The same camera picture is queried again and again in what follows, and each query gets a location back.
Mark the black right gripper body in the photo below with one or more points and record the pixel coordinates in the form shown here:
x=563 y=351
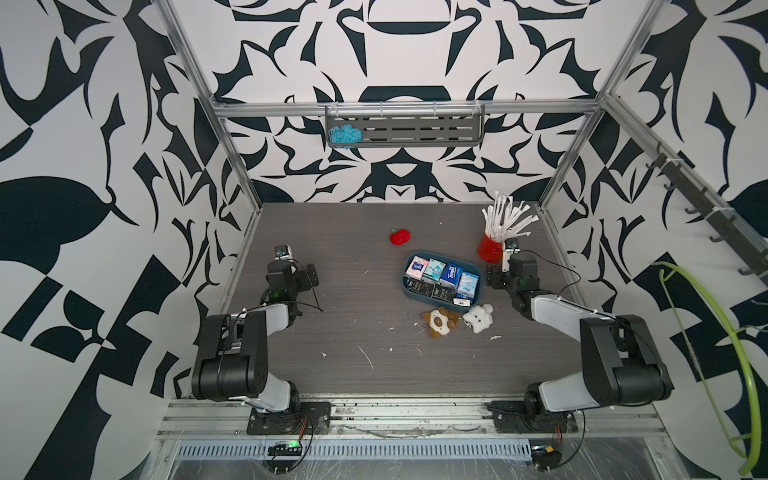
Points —
x=499 y=279

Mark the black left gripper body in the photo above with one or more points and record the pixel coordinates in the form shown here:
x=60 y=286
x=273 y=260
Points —
x=300 y=283

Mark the light blue tissue pack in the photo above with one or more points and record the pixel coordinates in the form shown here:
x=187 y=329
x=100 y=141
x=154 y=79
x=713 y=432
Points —
x=467 y=285

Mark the dark blue Tempo tissue pack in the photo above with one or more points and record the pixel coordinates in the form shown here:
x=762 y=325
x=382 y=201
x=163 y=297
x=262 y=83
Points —
x=451 y=276

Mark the teal monster tissue pack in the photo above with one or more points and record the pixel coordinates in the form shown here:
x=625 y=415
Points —
x=434 y=270

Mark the pink Tempo tissue pack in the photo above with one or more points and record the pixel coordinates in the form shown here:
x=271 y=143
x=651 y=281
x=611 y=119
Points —
x=416 y=267

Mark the black packet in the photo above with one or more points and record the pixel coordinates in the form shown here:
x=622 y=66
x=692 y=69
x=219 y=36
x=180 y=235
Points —
x=419 y=287
x=443 y=293

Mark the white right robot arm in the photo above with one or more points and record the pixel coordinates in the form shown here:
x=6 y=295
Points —
x=620 y=363

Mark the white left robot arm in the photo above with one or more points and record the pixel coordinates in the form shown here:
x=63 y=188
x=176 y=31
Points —
x=232 y=360

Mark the teal storage box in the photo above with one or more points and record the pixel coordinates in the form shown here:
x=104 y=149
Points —
x=459 y=305

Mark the red cup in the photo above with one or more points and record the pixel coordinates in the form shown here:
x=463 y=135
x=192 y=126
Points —
x=489 y=250

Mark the white plush toy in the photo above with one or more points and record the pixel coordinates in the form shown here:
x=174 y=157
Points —
x=479 y=318

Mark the brown white plush dog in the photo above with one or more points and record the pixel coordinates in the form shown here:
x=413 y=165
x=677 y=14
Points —
x=440 y=322

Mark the red plush apple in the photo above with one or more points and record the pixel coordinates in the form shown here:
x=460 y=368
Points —
x=399 y=237

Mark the blue crochet cloth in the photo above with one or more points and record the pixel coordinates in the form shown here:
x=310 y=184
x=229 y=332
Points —
x=345 y=136

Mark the green hoop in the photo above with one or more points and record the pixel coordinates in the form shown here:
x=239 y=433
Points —
x=716 y=350

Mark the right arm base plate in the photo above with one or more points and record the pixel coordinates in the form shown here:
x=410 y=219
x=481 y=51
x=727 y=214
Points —
x=513 y=417

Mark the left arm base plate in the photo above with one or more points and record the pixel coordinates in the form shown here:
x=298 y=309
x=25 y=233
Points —
x=314 y=417

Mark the grey wall shelf rack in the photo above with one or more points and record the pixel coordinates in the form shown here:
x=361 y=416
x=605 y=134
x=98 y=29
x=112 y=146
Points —
x=402 y=126

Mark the grey hook rail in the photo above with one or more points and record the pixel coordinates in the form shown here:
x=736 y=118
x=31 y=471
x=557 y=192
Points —
x=706 y=204

